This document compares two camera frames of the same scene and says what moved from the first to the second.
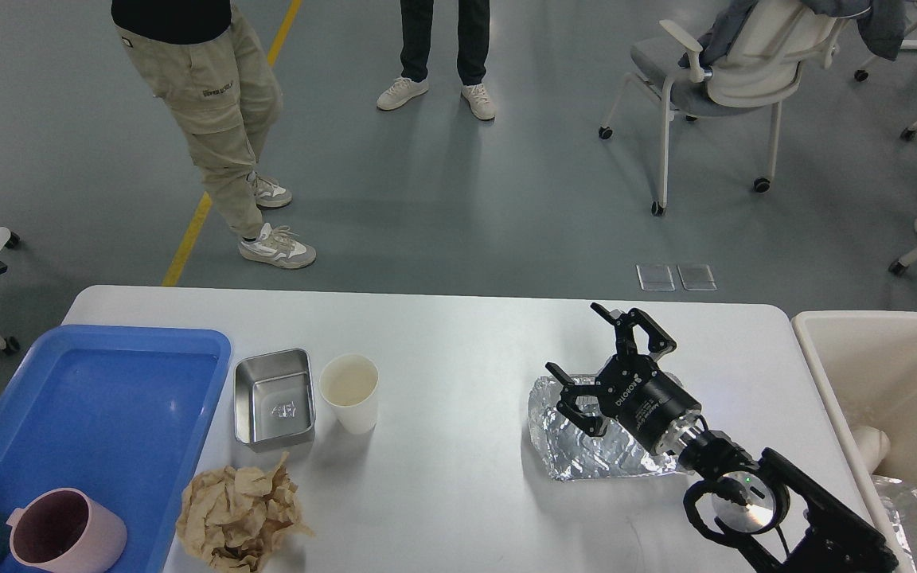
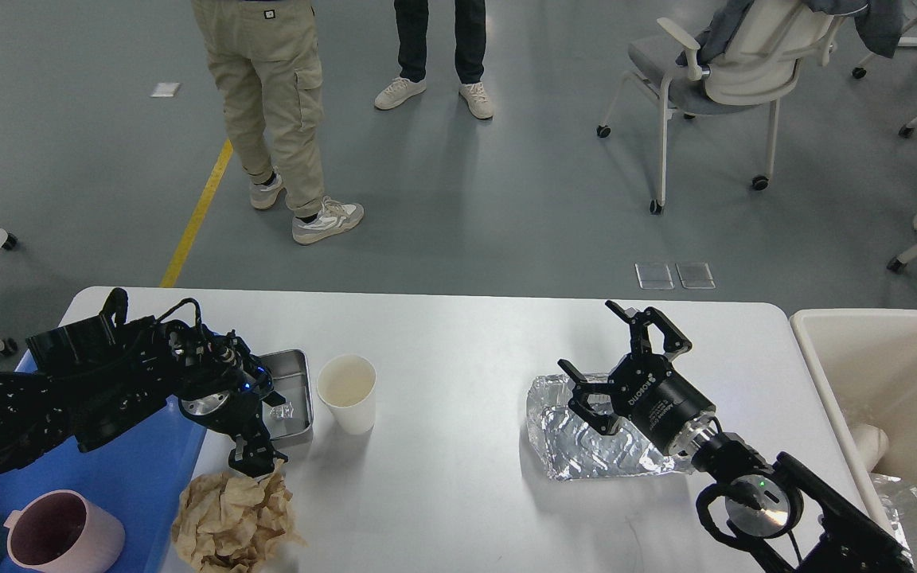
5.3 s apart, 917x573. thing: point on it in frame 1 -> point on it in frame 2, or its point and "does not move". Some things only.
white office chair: (780, 43) does not move
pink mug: (62, 530) does not move
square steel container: (274, 406) does not move
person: (204, 61) -> (267, 59)
